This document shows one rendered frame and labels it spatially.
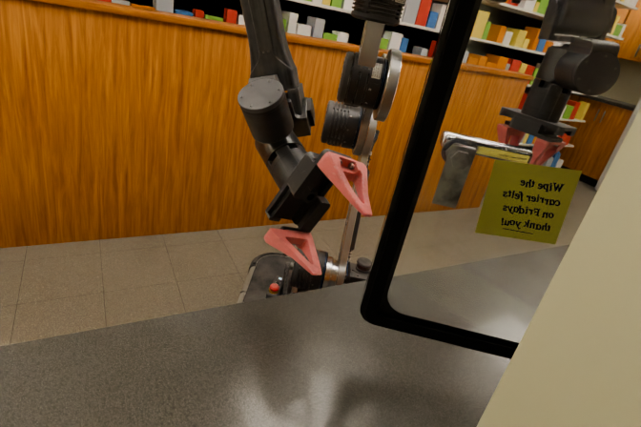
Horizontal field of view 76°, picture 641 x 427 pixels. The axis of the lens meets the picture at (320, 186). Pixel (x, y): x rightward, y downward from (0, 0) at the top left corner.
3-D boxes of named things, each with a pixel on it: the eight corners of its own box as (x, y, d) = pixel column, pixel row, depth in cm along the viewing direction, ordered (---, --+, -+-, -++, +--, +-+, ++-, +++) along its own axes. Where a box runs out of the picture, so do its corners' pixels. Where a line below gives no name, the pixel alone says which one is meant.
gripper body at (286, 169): (315, 160, 46) (289, 123, 51) (268, 223, 50) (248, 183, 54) (352, 172, 51) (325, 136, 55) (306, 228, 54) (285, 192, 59)
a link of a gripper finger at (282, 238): (320, 243, 43) (285, 185, 49) (284, 287, 46) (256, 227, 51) (361, 248, 48) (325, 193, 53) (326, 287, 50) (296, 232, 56)
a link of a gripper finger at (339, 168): (360, 195, 40) (319, 139, 46) (320, 244, 43) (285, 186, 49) (399, 205, 45) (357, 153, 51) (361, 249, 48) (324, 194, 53)
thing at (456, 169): (456, 210, 37) (478, 152, 35) (432, 205, 37) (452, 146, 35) (452, 201, 39) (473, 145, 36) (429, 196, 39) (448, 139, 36)
